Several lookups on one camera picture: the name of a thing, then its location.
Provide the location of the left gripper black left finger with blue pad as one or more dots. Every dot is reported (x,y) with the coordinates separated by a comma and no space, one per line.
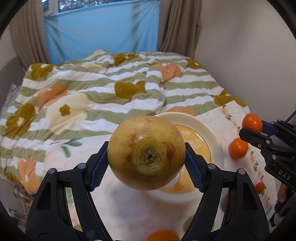
(63,208)

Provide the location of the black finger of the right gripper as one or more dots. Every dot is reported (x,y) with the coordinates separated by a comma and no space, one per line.
(255,139)

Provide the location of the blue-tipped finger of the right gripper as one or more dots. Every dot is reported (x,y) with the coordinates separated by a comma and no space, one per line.
(268,129)

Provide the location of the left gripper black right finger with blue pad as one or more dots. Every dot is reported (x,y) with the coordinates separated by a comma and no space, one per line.
(244,216)

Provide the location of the small mandarin front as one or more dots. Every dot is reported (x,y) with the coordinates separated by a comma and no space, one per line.
(252,122)

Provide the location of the large yellow-brown pear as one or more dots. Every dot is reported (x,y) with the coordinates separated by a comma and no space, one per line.
(146,152)

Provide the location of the orange near plate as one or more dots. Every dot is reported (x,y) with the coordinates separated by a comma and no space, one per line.
(237,148)

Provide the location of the small orange tomato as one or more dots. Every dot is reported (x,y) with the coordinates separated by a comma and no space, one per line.
(260,187)

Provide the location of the green apple right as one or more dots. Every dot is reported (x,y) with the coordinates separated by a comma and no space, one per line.
(187,223)

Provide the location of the cream duck plate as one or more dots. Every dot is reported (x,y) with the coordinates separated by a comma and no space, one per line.
(204,143)

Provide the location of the large orange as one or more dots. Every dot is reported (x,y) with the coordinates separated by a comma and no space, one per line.
(163,235)

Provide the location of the green striped floral duvet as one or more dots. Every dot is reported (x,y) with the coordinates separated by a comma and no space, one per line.
(59,105)

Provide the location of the patterned pillow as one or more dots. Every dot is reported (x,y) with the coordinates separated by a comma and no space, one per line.
(10,97)

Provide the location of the right beige curtain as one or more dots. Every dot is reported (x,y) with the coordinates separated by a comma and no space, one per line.
(179,26)

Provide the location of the beige curtain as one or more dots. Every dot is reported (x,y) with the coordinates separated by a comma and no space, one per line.
(29,36)
(179,26)

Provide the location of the grey upholstered headboard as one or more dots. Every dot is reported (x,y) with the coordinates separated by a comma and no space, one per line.
(12,73)

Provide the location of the blue cloth under window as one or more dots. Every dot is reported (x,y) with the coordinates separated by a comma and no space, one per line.
(123,26)

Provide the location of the left beige curtain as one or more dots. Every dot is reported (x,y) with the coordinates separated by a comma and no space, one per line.
(29,36)

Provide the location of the window with white frame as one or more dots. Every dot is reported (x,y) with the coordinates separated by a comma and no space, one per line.
(47,8)

